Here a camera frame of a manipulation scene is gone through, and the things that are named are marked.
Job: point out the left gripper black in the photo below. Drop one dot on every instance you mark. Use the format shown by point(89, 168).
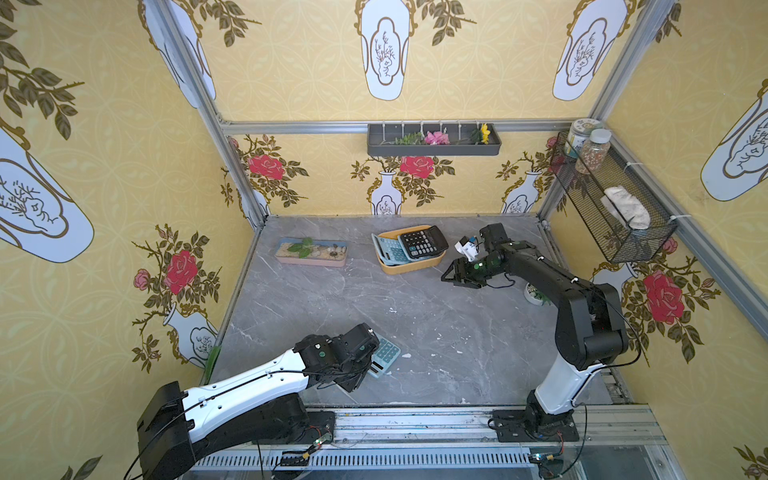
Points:
point(358, 363)

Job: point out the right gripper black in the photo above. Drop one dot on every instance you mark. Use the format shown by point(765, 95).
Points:
point(467, 272)

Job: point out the large black calculator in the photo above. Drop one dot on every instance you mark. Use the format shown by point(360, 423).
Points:
point(423, 243)

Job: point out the light blue calculator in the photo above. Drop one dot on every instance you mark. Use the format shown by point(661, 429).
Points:
point(390, 251)
point(384, 357)

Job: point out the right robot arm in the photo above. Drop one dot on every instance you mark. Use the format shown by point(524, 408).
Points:
point(589, 332)

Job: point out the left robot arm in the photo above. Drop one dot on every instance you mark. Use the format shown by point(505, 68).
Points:
point(180, 427)

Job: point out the yellow storage box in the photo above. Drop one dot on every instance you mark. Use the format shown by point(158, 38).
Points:
point(413, 265)

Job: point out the small potted green plant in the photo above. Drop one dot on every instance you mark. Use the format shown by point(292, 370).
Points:
point(534, 296)

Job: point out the pink tray with plants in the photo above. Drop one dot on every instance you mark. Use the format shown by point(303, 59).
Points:
point(311, 252)

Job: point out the small circuit board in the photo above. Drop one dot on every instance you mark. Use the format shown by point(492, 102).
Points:
point(294, 460)

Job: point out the pink artificial flower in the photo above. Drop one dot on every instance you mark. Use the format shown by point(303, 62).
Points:
point(436, 138)

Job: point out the yellow artificial flower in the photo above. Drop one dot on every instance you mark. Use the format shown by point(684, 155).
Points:
point(483, 134)

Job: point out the glass jar with nuts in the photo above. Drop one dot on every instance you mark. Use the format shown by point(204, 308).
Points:
point(594, 151)

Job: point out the white crumpled cloth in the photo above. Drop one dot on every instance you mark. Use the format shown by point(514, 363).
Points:
point(626, 208)

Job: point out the glass jar patterned lid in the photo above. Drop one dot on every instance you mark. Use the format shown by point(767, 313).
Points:
point(579, 132)

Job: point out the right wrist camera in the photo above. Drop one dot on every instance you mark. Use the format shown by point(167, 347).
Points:
point(468, 247)

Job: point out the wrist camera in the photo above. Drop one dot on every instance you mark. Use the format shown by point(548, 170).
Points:
point(360, 341)
point(468, 247)

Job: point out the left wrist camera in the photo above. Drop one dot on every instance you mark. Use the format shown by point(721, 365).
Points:
point(360, 341)

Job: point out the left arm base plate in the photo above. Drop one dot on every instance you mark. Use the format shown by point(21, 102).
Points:
point(314, 426)

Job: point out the grey wall shelf tray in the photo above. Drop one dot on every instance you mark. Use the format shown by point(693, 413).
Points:
point(403, 139)

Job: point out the black wire wall basket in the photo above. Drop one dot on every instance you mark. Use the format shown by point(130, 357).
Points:
point(604, 209)

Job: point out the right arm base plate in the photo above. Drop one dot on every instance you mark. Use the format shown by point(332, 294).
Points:
point(519, 426)

